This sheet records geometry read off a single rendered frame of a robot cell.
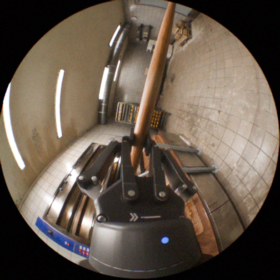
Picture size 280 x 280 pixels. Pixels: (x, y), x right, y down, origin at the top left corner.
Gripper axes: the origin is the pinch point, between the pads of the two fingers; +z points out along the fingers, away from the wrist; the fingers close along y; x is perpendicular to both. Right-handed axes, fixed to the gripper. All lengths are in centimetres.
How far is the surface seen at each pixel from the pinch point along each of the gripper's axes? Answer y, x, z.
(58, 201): -82, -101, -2
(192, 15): 101, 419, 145
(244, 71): 118, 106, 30
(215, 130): 117, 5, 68
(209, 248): 60, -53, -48
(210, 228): 60, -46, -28
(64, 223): -61, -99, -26
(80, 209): -48, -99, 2
